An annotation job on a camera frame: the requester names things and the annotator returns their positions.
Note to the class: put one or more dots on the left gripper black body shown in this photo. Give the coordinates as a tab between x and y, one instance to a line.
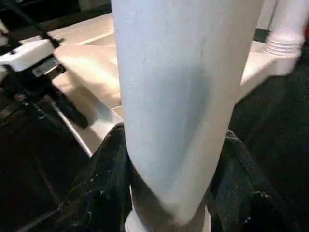
29	87

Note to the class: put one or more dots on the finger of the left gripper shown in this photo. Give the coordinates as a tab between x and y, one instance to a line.
74	113

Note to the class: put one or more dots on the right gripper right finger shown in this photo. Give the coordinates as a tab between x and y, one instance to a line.
241	198

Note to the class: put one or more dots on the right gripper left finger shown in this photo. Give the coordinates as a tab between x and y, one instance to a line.
103	193

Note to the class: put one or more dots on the white plastic table top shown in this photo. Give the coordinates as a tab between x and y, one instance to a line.
84	60

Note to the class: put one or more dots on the white plastic table leg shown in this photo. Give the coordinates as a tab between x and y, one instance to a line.
286	29
178	84

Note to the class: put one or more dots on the black mat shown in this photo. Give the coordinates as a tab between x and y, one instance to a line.
277	108

